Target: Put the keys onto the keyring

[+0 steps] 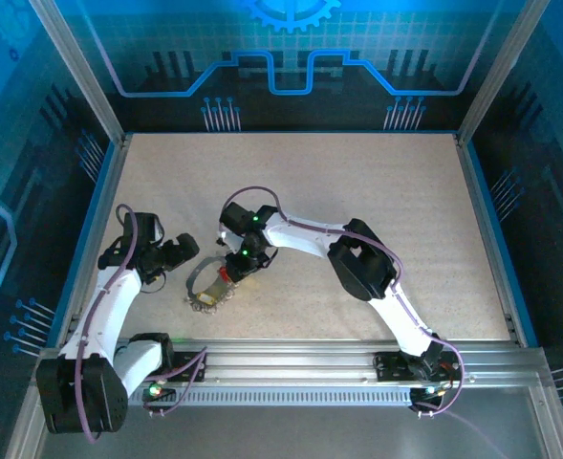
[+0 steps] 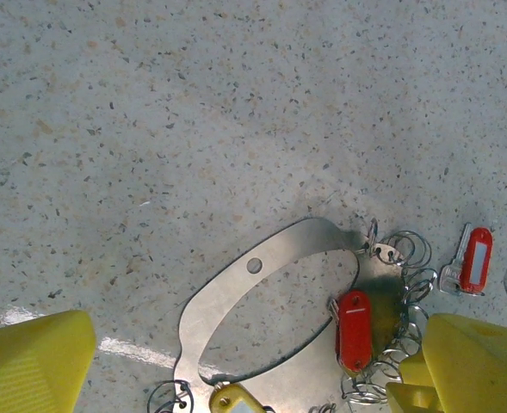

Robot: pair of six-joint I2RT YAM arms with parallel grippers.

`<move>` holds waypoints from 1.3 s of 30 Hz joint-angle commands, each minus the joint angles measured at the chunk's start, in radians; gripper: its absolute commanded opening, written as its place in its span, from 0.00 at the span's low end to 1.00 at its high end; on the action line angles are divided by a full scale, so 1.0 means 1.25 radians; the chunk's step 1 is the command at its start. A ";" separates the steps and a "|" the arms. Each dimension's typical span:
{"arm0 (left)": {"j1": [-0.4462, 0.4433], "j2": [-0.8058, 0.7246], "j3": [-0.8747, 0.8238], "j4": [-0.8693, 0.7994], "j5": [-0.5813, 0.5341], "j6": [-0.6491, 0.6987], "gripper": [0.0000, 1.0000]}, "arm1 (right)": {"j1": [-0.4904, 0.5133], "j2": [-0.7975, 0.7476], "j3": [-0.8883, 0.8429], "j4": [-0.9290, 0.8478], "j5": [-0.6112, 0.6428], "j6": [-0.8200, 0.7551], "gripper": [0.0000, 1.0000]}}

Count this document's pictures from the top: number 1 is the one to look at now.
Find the red key tag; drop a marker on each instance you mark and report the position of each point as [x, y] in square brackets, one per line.
[223, 274]

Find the yellow key tag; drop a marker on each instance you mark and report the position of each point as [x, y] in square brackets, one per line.
[205, 299]

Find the bunch of small silver rings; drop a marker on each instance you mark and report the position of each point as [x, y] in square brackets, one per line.
[200, 307]

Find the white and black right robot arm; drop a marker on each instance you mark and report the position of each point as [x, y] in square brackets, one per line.
[300, 236]

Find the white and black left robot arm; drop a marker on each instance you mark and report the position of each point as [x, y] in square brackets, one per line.
[109, 306]

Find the black connector box with LEDs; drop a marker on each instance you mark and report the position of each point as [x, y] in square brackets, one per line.
[164, 394]
[422, 397]

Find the grey metal panel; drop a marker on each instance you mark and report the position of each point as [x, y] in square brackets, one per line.
[286, 435]

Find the aluminium side rail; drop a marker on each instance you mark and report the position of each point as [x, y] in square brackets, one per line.
[484, 229]
[101, 229]

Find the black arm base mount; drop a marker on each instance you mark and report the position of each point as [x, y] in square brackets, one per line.
[188, 365]
[391, 367]

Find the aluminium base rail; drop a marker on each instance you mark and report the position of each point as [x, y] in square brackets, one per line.
[286, 363]

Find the aluminium frame post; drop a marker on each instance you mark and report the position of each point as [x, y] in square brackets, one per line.
[501, 72]
[78, 76]

